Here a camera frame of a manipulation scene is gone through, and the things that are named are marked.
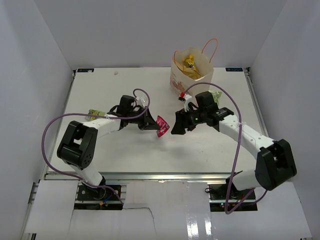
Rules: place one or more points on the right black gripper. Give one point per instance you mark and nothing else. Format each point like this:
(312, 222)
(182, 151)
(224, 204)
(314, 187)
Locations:
(182, 122)

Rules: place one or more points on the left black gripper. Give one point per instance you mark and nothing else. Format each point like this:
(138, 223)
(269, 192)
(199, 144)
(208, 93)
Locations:
(147, 122)

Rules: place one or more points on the red snack packet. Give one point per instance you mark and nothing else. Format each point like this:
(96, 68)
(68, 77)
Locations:
(164, 126)

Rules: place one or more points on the large brown snack bag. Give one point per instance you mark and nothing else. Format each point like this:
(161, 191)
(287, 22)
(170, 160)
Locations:
(193, 74)

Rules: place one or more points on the yellow candy packet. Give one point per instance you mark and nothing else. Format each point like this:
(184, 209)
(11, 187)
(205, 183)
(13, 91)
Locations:
(189, 62)

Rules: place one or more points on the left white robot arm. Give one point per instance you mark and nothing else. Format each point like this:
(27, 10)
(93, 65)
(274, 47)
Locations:
(78, 143)

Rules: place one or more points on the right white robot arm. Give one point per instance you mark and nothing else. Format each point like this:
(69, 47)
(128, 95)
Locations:
(275, 163)

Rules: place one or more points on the cream paper bag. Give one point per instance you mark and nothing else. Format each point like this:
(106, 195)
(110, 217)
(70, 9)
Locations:
(181, 83)

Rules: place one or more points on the green snack packet right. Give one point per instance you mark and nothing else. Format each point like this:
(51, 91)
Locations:
(216, 95)

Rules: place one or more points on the green snack packet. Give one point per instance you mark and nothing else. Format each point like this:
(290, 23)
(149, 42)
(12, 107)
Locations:
(93, 114)
(216, 95)

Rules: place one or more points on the green snack packet left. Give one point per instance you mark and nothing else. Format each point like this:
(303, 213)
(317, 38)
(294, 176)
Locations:
(93, 114)

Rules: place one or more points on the white foam board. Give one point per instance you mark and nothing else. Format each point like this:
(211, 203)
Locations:
(164, 211)

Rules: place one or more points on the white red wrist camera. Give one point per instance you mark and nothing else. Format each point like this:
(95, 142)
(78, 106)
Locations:
(186, 99)

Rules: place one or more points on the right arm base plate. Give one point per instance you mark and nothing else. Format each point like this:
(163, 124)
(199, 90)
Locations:
(217, 199)

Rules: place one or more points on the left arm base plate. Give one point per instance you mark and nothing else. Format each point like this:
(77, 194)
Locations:
(98, 199)

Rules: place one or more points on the aluminium front rail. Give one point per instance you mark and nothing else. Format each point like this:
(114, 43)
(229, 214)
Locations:
(165, 176)

